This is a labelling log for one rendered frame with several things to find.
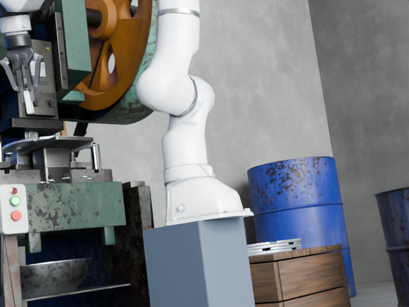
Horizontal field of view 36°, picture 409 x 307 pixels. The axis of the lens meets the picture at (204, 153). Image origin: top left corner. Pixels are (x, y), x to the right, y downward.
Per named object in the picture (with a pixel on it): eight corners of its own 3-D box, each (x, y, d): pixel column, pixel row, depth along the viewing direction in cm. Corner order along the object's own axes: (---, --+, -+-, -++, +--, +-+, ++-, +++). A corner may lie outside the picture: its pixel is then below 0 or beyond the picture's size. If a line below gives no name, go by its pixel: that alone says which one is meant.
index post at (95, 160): (102, 169, 217) (100, 142, 219) (95, 169, 215) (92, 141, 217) (98, 170, 219) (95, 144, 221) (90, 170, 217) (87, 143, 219)
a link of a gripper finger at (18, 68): (17, 54, 187) (12, 55, 187) (23, 91, 189) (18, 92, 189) (20, 54, 191) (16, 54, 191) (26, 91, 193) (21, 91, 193)
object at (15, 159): (58, 165, 217) (57, 152, 217) (17, 165, 207) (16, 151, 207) (46, 170, 223) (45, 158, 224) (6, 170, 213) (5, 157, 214)
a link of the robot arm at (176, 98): (207, 21, 163) (165, 2, 148) (206, 116, 162) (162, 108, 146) (173, 26, 169) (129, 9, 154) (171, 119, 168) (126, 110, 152)
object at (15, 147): (82, 134, 192) (81, 131, 192) (-12, 146, 193) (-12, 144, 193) (100, 149, 221) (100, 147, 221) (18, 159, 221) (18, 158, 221)
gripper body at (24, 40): (-1, 36, 184) (5, 67, 186) (28, 32, 185) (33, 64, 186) (6, 36, 192) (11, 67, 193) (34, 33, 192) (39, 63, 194)
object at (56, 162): (98, 177, 197) (94, 135, 199) (58, 178, 187) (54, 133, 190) (59, 190, 215) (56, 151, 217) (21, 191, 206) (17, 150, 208)
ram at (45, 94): (66, 116, 213) (58, 33, 218) (24, 114, 203) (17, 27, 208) (42, 128, 226) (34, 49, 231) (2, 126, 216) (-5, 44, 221)
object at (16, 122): (66, 136, 218) (64, 120, 219) (11, 134, 205) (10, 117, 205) (44, 145, 230) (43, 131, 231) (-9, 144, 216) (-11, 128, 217)
